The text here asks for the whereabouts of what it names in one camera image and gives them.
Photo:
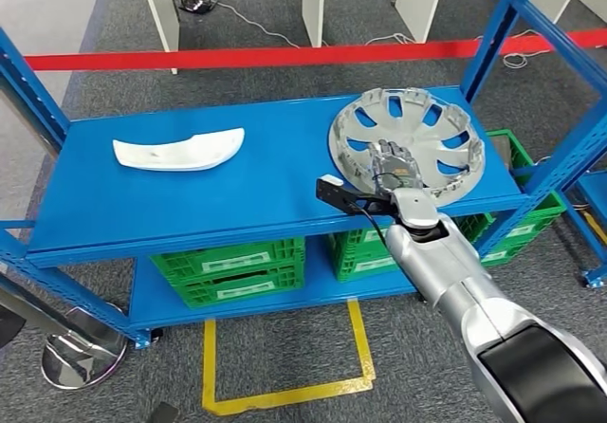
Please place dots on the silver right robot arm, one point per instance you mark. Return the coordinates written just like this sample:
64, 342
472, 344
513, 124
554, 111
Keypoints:
451, 269

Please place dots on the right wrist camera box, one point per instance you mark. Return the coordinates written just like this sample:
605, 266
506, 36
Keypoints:
339, 195

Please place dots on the yellow floor tape line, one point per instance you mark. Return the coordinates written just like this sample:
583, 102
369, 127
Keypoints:
597, 226

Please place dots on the white curved plastic part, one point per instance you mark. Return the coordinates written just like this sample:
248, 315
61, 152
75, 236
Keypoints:
180, 155

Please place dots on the blue metal shelf rack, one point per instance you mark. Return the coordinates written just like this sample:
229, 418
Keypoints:
214, 181
595, 197

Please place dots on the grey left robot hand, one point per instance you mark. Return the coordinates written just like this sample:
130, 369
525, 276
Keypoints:
162, 412

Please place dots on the green plastic crate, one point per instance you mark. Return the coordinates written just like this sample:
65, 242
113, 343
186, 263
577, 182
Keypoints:
365, 269
227, 260
497, 255
353, 244
241, 291
545, 209

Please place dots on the red barrier belt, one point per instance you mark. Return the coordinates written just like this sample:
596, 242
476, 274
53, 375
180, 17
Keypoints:
237, 57

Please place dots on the white desk with metal rail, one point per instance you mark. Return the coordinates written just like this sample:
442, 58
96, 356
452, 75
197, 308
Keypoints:
420, 2
158, 18

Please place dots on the yellow floor tape square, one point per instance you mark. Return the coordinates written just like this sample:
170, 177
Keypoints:
285, 398

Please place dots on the silver wheel hubcap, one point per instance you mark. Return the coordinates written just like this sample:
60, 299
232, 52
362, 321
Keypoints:
417, 121

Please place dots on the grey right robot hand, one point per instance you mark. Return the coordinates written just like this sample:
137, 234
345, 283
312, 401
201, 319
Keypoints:
395, 169

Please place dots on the grey flat part in crate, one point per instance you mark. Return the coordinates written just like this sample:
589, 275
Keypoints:
505, 153

